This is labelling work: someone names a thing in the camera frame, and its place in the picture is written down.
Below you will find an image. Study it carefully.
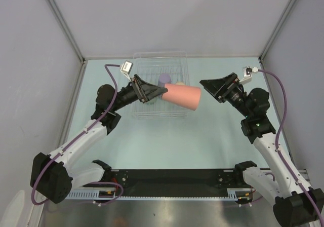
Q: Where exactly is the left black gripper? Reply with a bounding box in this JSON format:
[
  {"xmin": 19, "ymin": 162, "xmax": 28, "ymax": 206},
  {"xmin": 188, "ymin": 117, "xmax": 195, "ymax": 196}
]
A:
[{"xmin": 111, "ymin": 74, "xmax": 167, "ymax": 111}]

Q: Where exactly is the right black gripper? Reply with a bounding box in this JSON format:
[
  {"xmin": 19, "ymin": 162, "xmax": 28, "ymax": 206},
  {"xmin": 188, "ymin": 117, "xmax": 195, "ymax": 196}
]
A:
[{"xmin": 200, "ymin": 72, "xmax": 252, "ymax": 118}]

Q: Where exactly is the green cup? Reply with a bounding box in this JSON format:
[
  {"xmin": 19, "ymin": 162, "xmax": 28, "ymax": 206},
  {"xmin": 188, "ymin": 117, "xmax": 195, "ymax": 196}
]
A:
[{"xmin": 146, "ymin": 97, "xmax": 157, "ymax": 104}]

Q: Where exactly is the purple cup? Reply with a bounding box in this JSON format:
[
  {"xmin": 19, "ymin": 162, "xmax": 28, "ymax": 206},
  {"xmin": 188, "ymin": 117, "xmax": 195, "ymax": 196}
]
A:
[{"xmin": 158, "ymin": 73, "xmax": 172, "ymax": 87}]

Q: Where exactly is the pink cup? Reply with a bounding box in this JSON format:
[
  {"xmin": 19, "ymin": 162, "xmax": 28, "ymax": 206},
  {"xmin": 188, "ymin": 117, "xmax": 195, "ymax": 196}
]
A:
[{"xmin": 161, "ymin": 84, "xmax": 201, "ymax": 111}]

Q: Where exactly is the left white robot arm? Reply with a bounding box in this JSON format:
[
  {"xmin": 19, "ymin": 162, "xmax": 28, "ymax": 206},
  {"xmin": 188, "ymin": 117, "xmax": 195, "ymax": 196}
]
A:
[{"xmin": 30, "ymin": 75, "xmax": 168, "ymax": 205}]

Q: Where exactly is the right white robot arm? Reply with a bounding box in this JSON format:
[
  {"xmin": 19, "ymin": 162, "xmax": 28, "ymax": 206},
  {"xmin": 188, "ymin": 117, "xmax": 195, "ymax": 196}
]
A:
[{"xmin": 199, "ymin": 73, "xmax": 323, "ymax": 226}]

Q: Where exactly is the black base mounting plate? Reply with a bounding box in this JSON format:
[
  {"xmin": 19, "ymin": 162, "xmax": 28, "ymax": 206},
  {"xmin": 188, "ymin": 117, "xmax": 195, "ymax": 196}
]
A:
[{"xmin": 83, "ymin": 168, "xmax": 254, "ymax": 199}]

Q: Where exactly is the clear wire dish rack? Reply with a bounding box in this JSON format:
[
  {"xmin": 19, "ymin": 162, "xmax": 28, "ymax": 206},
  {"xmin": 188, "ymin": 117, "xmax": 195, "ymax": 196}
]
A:
[{"xmin": 132, "ymin": 51, "xmax": 190, "ymax": 119}]

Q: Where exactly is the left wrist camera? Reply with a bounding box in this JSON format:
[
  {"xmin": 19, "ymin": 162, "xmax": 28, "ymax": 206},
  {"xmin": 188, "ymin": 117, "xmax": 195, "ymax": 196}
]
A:
[{"xmin": 120, "ymin": 60, "xmax": 133, "ymax": 77}]

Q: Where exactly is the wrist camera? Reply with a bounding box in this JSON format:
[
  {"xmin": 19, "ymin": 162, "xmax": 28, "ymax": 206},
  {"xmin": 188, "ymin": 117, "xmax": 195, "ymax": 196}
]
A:
[
  {"xmin": 240, "ymin": 66, "xmax": 259, "ymax": 85},
  {"xmin": 120, "ymin": 60, "xmax": 133, "ymax": 77}
]

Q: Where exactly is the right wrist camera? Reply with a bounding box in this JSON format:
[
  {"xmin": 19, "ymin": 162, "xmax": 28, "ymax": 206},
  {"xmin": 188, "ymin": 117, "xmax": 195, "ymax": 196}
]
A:
[{"xmin": 240, "ymin": 66, "xmax": 259, "ymax": 85}]

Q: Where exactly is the aluminium frame rail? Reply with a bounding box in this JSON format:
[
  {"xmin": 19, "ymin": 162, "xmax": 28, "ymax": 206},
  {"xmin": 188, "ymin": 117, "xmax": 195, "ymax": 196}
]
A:
[{"xmin": 299, "ymin": 169, "xmax": 311, "ymax": 184}]

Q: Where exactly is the light blue cable duct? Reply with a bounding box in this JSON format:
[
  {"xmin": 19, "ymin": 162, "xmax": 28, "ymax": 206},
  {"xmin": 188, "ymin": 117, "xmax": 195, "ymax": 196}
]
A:
[{"xmin": 66, "ymin": 187, "xmax": 253, "ymax": 201}]

